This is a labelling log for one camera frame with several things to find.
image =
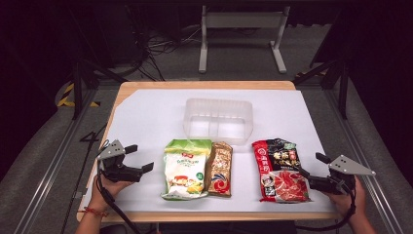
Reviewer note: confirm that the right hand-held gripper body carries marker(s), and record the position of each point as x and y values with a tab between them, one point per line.
347	167

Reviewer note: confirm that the brown and gold snack packet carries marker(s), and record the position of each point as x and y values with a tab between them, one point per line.
220	169

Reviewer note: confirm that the aluminium floor rail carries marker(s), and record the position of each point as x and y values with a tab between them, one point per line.
48	182
367	152

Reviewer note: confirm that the red and black food packet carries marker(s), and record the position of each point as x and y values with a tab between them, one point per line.
282	182

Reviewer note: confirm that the person's left hand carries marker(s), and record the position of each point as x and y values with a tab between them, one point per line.
102	195

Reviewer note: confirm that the white table sheet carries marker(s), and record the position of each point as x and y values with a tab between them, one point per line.
146	123

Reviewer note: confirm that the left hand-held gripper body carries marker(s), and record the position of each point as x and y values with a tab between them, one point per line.
112	152

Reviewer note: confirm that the clear plastic bin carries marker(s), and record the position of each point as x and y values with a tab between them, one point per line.
217	112

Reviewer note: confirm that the white metal stand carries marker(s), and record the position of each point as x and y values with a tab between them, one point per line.
243	20

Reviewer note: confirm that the black metal stand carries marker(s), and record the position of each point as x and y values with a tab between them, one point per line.
342	87
78	87

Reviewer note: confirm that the person's right hand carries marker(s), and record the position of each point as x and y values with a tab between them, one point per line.
349	203

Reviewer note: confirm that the yellow and black hazard tape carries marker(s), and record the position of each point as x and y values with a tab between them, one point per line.
66	99

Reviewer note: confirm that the green and white snack bag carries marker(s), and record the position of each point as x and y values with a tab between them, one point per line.
186	169

